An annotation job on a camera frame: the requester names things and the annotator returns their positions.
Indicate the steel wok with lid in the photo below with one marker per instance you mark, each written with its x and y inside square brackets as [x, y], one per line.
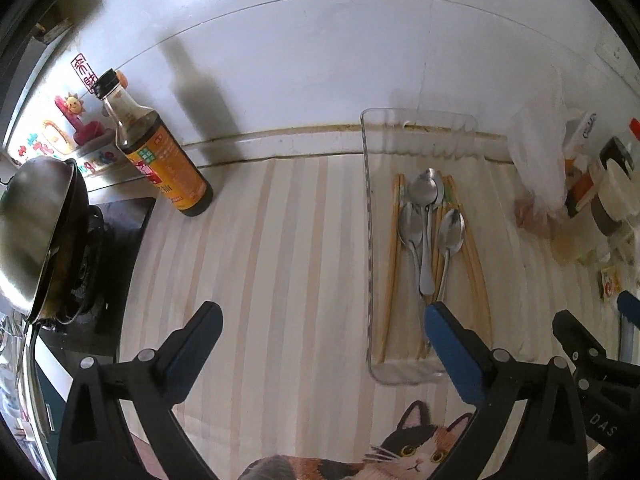
[44, 226]

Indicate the white plastic bag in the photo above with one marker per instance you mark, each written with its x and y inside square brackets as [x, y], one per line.
[536, 134]

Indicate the soy sauce bottle orange label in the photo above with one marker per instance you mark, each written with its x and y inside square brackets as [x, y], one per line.
[142, 136]

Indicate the white lid oil dispenser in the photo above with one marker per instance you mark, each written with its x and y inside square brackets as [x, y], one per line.
[617, 199]

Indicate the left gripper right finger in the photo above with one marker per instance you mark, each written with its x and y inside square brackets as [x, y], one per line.
[551, 439]

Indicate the steel spoon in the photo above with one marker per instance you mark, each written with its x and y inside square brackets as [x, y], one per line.
[410, 233]
[437, 177]
[451, 239]
[422, 192]

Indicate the small printed card box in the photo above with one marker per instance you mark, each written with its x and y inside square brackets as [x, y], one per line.
[610, 283]

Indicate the red cap sauce bottle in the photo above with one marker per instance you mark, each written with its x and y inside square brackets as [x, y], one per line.
[623, 148]

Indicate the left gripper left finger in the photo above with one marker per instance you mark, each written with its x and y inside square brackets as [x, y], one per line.
[95, 442]

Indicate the dark teal cabinet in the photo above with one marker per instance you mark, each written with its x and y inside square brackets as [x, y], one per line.
[54, 383]

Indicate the cat print table mat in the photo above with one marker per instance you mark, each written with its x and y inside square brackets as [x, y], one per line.
[284, 251]

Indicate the black range hood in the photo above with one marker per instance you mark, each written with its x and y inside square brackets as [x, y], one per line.
[25, 20]

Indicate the colourful toy box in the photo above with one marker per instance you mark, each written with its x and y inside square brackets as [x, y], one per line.
[62, 118]

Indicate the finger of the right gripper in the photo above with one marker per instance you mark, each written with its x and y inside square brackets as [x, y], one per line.
[584, 351]
[629, 307]

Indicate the black gas stove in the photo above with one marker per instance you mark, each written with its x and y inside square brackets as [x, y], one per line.
[81, 308]

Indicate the clear plastic utensil tray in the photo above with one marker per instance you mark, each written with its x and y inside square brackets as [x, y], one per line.
[398, 146]

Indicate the plastic cup container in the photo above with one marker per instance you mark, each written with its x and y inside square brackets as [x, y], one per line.
[587, 231]

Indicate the white wall socket left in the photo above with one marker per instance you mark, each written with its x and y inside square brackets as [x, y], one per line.
[611, 50]

